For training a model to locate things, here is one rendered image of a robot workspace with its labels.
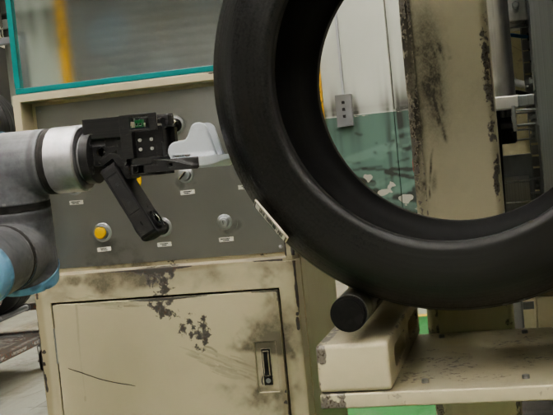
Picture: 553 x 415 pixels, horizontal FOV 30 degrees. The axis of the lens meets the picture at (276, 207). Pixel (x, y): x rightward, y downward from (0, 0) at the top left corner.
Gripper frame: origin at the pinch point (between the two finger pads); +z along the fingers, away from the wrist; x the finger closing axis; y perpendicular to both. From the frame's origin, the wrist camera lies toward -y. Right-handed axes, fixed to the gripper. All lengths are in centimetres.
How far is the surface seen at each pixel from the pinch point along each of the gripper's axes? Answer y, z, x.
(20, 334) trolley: -92, -250, 409
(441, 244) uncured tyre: -11.4, 27.3, -12.4
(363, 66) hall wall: 79, -110, 910
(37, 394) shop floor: -112, -210, 345
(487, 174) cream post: -5.4, 31.7, 27.7
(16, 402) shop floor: -112, -215, 331
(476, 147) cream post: -1.2, 30.3, 27.7
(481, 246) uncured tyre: -11.8, 31.7, -12.3
